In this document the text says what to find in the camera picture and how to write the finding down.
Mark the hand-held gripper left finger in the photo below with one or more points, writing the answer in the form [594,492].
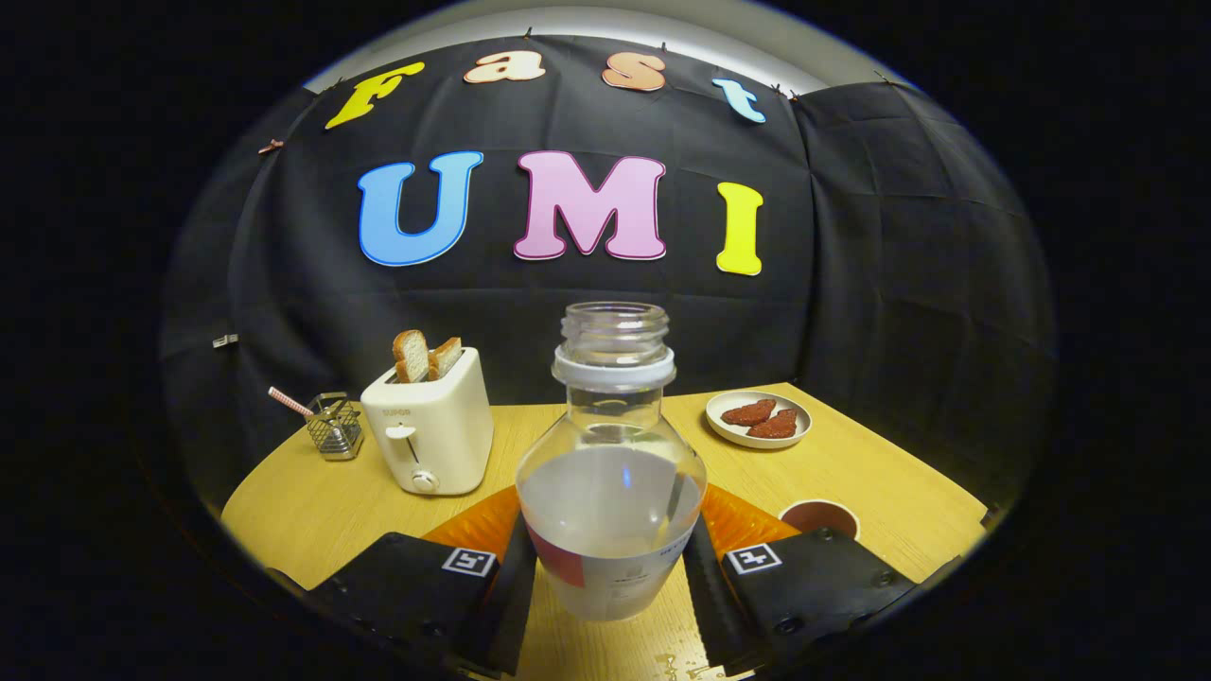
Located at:
[516,605]

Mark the pink clothes peg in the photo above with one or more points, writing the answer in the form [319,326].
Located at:
[271,147]

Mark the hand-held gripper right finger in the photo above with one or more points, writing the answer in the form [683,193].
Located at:
[705,615]

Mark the wooden table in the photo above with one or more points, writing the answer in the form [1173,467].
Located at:
[312,511]

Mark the red meat piece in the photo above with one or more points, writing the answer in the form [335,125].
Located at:
[747,412]
[774,426]

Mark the white toaster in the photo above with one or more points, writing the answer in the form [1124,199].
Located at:
[445,435]

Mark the white oval plate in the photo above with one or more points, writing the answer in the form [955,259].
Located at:
[728,430]

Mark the small toast slice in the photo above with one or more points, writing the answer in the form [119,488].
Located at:
[445,358]

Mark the beige cup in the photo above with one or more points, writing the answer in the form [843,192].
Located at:
[818,518]

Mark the black backdrop cloth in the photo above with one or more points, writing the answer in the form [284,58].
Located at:
[568,284]

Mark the clear juice bottle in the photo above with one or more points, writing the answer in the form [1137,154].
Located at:
[610,530]

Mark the striped straw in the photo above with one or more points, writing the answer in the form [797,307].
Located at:
[289,401]

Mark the large toast slice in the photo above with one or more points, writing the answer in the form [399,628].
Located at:
[411,356]

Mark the metal mesh holder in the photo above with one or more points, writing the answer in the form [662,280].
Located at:
[336,430]

